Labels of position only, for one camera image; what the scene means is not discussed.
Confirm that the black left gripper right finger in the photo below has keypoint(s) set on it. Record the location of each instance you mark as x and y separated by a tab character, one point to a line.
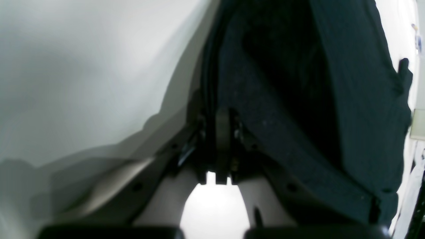
301	199

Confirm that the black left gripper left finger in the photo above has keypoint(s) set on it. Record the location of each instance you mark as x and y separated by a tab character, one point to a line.
142	199

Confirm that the black T-shirt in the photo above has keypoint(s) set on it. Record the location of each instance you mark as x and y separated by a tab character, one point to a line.
314	82

